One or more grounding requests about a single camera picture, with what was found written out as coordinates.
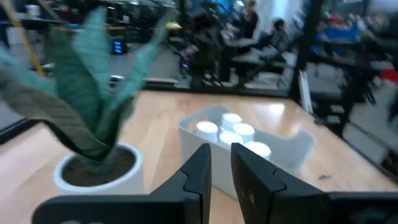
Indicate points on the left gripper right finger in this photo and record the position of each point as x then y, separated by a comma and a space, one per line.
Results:
264, 193

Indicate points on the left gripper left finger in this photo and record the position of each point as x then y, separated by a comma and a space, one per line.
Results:
192, 193

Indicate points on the white pill bottle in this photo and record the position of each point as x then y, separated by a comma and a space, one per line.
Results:
245, 131
230, 138
206, 130
231, 119
258, 148

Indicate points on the grey plastic basket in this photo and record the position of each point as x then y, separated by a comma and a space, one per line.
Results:
289, 149

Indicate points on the white plant pot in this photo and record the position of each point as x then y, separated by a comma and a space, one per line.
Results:
124, 183

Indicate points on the green snake plant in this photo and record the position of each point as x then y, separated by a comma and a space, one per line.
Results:
81, 87

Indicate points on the person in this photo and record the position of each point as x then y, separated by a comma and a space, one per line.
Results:
250, 20
277, 36

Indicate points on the black perforated computer case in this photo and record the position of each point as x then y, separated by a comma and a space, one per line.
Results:
117, 46

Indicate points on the blue storage bin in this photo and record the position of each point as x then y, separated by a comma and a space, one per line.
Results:
340, 32

